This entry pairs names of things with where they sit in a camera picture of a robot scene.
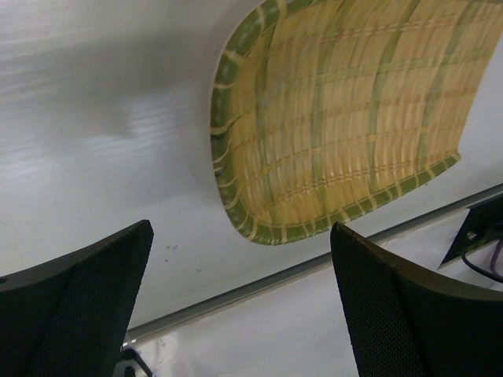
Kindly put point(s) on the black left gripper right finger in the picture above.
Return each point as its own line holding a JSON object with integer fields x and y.
{"x": 406, "y": 320}

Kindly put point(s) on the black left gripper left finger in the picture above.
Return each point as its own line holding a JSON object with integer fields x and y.
{"x": 69, "y": 316}

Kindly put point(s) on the green yellow woven bamboo tray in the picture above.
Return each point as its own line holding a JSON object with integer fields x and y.
{"x": 324, "y": 111}

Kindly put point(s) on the aluminium table edge rail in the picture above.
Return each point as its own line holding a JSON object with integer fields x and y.
{"x": 230, "y": 297}

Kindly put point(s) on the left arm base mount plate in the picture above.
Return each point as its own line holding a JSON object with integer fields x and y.
{"x": 482, "y": 226}

